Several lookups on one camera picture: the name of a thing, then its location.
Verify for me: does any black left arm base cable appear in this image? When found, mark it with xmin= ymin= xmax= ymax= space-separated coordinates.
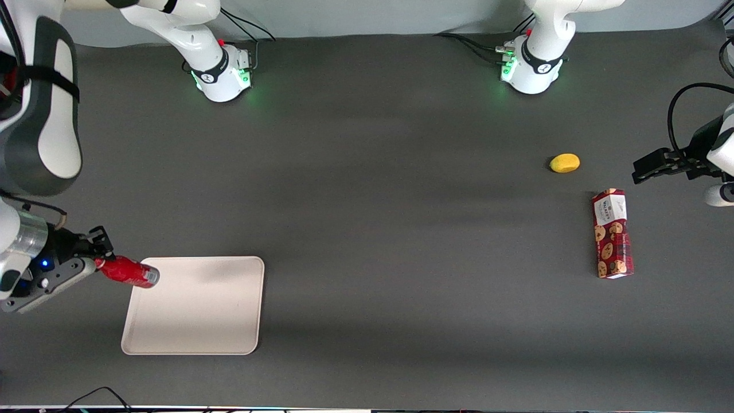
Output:
xmin=434 ymin=13 xmax=537 ymax=65

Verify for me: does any beige plastic tray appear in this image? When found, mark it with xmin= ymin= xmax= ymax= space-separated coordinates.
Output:
xmin=120 ymin=256 xmax=266 ymax=356

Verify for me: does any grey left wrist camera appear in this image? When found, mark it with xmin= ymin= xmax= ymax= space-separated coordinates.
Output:
xmin=704 ymin=182 xmax=734 ymax=207

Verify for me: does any black looped corner cable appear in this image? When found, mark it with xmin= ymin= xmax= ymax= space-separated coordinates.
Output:
xmin=719 ymin=36 xmax=734 ymax=80

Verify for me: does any black cable at table edge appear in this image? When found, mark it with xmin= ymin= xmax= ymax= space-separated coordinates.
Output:
xmin=54 ymin=386 xmax=134 ymax=413

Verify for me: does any red tartan cookie box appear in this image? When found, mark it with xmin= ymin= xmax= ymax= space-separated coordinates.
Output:
xmin=592 ymin=188 xmax=635 ymax=279

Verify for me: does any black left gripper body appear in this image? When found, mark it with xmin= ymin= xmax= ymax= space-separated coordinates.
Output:
xmin=688 ymin=116 xmax=724 ymax=162

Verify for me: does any red coke bottle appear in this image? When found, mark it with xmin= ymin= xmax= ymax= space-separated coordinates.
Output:
xmin=95 ymin=256 xmax=161 ymax=289

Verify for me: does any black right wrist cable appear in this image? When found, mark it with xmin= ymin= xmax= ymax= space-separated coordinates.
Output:
xmin=0 ymin=194 xmax=68 ymax=231

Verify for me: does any yellow lemon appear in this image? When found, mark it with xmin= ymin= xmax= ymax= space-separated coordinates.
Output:
xmin=549 ymin=153 xmax=581 ymax=173

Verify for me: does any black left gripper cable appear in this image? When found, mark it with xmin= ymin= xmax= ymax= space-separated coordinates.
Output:
xmin=667 ymin=83 xmax=734 ymax=162

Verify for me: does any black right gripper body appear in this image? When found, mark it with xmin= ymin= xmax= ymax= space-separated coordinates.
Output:
xmin=26 ymin=225 xmax=95 ymax=282

